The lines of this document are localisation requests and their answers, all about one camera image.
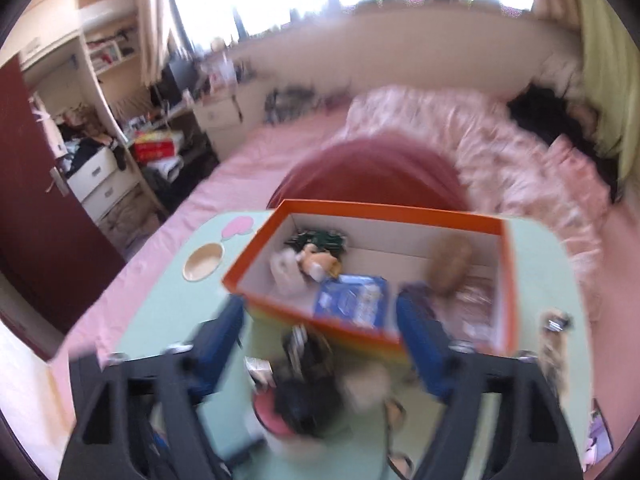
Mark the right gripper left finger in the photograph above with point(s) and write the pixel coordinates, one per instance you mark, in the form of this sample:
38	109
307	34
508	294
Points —
212	346

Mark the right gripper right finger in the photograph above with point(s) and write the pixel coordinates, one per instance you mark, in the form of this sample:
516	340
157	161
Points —
427	343

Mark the green toy car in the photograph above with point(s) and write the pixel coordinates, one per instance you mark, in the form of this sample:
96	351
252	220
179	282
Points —
326	241

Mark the blue tissue packet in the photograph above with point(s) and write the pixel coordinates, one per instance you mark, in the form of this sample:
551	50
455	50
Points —
359	301

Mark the brown fluffy pompom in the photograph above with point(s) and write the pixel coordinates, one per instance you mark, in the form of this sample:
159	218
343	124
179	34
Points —
451	261

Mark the white fluffy plush toy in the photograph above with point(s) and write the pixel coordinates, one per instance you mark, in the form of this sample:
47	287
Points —
292	270

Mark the dark red pillow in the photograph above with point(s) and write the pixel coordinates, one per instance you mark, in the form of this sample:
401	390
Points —
386	170

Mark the white drawer cabinet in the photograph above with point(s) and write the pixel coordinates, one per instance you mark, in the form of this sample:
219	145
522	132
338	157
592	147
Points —
112	198

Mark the pink floral duvet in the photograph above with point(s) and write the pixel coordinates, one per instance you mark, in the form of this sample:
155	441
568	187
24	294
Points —
503	168

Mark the red cardboard box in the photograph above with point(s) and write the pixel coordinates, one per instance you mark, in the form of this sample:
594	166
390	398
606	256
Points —
156	145

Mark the white drawer desk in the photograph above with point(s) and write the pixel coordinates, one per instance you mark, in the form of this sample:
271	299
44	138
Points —
228	118

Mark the clothes heap on bed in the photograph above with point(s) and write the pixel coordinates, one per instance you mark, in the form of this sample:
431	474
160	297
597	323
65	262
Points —
295	101

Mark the pile of dark clothes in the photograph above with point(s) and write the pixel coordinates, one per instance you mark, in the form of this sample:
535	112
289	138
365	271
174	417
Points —
539	110

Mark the green hanging garment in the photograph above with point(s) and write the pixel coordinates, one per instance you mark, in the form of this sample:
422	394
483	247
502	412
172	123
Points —
611	78

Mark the cream curtain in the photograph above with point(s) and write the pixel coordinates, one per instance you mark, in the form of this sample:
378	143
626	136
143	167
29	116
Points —
156	29

